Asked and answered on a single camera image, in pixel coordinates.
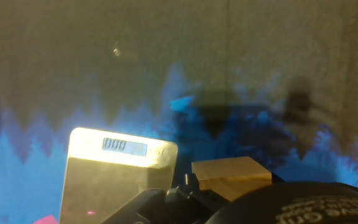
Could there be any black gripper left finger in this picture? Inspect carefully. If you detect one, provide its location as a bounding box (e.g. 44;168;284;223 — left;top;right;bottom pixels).
101;172;230;224

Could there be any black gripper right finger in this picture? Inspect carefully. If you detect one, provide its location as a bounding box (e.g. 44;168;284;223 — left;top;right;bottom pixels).
270;172;286;185

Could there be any medium wooden cube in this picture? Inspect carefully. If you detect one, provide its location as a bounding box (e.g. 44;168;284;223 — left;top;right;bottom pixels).
191;156;273;202

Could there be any silver digital kitchen scale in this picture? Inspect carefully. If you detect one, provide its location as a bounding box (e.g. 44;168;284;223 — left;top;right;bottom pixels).
58;126;179;224

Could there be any forest landscape printed cloth mat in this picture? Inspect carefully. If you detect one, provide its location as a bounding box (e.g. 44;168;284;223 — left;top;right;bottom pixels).
0;0;358;224

